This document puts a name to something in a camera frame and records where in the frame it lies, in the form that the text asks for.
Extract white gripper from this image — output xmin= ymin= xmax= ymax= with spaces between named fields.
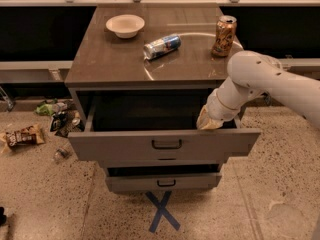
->
xmin=196 ymin=88 xmax=241 ymax=130

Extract grey top drawer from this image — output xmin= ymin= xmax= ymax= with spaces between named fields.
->
xmin=69 ymin=94 xmax=260 ymax=162

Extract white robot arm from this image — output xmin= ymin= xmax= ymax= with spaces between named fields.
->
xmin=196 ymin=51 xmax=320 ymax=130

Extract grey drawer cabinet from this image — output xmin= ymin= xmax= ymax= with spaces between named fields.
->
xmin=64 ymin=3 xmax=260 ymax=194

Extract grey bottom drawer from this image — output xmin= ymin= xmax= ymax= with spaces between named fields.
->
xmin=105 ymin=173 xmax=222 ymax=193

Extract blue silver lying can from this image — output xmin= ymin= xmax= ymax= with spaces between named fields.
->
xmin=143 ymin=34 xmax=181 ymax=60

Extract blue tape cross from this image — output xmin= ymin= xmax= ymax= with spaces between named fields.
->
xmin=146 ymin=191 xmax=180 ymax=233

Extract orange upright can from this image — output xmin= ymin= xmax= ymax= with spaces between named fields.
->
xmin=211 ymin=15 xmax=237 ymax=57

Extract white bowl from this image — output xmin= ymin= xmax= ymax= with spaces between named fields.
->
xmin=106 ymin=14 xmax=145 ymax=39

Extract black patterned snack bag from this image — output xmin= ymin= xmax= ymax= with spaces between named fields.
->
xmin=50 ymin=111 xmax=85 ymax=138

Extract clear plastic bottle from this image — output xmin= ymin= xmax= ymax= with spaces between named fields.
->
xmin=53 ymin=148 xmax=70 ymax=164

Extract green crumpled bag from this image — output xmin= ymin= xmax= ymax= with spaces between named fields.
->
xmin=35 ymin=99 xmax=57 ymax=116

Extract brown snack bag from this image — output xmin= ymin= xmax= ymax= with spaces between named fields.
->
xmin=0 ymin=124 xmax=45 ymax=154

